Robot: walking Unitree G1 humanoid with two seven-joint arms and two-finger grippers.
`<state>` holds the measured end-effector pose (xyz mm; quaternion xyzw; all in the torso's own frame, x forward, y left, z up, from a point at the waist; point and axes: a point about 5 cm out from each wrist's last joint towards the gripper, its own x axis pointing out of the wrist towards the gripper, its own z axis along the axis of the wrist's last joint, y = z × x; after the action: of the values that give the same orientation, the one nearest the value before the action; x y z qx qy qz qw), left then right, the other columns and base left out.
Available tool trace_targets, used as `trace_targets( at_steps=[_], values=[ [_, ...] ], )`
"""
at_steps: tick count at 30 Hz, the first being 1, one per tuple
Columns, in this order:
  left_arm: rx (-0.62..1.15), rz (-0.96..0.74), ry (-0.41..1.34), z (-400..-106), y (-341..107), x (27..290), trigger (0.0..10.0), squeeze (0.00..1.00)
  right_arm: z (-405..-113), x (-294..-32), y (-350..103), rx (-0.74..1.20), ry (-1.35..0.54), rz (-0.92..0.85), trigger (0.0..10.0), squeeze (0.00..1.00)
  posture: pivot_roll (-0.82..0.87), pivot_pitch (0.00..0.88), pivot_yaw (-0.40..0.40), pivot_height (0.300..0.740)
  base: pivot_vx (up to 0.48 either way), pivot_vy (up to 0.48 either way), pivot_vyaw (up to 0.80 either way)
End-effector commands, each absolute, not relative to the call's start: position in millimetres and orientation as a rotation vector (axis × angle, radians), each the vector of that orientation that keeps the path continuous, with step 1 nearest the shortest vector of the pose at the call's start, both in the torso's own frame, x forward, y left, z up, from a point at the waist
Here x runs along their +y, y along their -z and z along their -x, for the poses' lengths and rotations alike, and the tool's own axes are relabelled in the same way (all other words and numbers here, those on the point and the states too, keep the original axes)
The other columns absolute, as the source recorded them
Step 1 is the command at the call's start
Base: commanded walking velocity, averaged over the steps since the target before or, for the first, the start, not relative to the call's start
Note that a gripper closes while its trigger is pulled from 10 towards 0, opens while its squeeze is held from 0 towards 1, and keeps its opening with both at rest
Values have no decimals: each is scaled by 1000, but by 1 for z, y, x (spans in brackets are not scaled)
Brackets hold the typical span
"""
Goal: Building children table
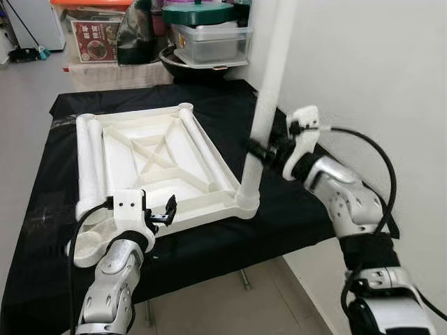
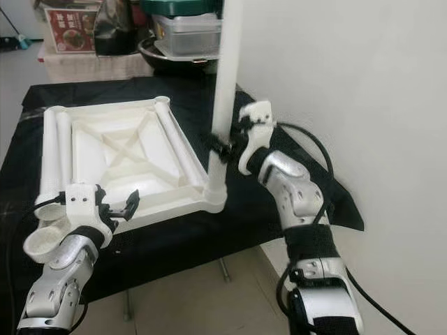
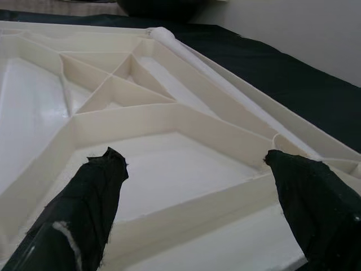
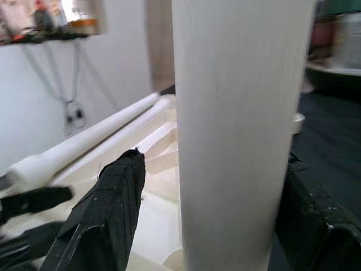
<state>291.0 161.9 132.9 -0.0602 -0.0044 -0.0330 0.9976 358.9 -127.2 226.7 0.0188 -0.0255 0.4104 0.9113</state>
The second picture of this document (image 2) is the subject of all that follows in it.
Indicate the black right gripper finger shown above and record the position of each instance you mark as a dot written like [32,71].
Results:
[218,147]

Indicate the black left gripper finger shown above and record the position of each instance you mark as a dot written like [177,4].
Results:
[132,205]

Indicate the white plastic table top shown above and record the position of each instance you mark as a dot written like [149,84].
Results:
[126,143]

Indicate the black table cloth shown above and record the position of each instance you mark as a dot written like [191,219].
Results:
[167,237]

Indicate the grey metal table leg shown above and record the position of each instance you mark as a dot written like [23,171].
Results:
[128,306]
[225,269]

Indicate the black round wok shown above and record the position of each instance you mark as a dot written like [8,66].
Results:
[174,64]

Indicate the clear plastic container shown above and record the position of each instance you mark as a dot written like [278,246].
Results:
[188,36]

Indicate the clear adhesive tape strip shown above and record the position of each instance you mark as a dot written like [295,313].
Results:
[31,113]

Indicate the black bag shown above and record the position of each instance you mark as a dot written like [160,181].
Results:
[115,31]

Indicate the storage box with red print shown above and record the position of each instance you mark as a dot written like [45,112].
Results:
[70,35]

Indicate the green floor mop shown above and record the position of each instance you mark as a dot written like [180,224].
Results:
[17,43]

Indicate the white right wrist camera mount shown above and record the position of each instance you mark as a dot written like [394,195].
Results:
[251,160]

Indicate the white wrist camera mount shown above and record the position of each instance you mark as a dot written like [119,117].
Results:
[251,160]
[84,202]

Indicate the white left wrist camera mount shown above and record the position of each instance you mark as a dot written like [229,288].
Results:
[84,202]

